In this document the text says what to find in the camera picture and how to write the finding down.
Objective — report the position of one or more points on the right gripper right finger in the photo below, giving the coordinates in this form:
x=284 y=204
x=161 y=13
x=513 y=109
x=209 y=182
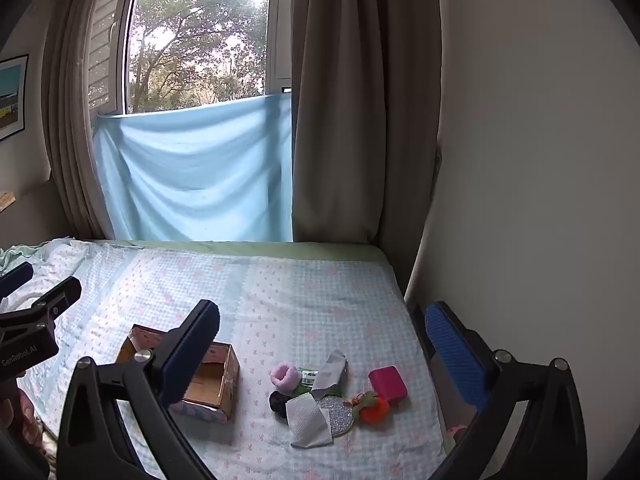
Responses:
x=551 y=440

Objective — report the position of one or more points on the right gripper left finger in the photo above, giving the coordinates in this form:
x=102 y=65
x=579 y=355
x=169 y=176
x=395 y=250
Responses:
x=93 y=442

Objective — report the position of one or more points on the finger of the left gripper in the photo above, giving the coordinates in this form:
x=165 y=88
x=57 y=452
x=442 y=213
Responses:
x=14 y=279
x=46 y=308

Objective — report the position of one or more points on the cardboard box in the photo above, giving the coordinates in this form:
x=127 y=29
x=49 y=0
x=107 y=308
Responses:
x=211 y=393

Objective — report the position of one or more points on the magenta pouch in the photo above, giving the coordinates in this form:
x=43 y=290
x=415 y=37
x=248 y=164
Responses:
x=387 y=383

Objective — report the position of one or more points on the orange pompom keychain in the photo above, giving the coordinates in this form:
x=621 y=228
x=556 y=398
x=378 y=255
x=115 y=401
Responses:
x=368 y=408

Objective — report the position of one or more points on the black velvet scrunchie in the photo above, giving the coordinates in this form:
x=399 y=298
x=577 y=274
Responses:
x=277 y=403

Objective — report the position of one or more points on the pink fluffy scrunchie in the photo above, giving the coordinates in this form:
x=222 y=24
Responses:
x=285 y=377

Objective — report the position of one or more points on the white cloth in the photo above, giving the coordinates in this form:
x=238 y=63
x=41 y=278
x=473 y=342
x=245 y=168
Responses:
x=309 y=424

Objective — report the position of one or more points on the green wet wipes pack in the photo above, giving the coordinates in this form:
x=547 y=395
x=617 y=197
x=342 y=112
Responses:
x=307 y=379

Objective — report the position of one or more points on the grey cloth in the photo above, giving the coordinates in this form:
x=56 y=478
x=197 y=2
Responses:
x=330 y=374

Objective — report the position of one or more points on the brown left curtain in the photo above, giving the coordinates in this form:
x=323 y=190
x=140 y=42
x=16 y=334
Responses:
x=85 y=63

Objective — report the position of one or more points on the brown curtain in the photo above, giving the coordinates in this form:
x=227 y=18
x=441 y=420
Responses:
x=366 y=97
x=85 y=63

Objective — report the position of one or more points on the checked floral bed sheet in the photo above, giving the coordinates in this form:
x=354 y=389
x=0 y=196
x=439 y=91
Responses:
x=273 y=309

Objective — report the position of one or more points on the light blue hanging cloth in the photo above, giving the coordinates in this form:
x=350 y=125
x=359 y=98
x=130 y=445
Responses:
x=215 y=173

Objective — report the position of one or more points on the green mattress edge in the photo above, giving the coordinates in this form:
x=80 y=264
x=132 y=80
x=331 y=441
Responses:
x=284 y=250

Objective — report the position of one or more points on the brown right curtain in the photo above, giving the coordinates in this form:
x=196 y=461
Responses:
x=366 y=97

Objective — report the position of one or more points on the small wooden wall shelf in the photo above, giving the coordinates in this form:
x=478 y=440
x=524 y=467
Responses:
x=6 y=199

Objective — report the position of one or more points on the framed wall picture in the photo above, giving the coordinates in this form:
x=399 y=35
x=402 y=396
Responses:
x=13 y=73

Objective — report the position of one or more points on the window with white frame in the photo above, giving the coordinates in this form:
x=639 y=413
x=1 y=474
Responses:
x=155 y=55

